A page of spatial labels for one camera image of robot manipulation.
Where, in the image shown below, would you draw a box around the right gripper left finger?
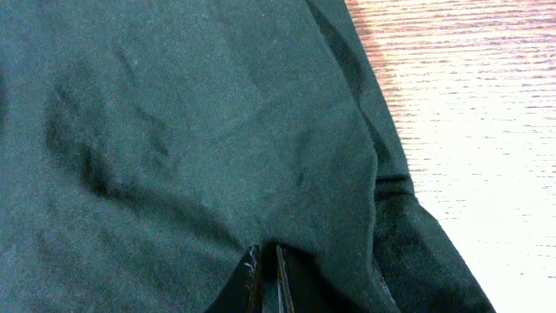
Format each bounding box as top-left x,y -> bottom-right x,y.
205,245 -> 262,313

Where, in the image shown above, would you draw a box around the black shorts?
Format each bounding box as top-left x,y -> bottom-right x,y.
1,0 -> 493,312

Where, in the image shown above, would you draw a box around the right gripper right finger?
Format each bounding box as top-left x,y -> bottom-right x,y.
275,243 -> 340,313

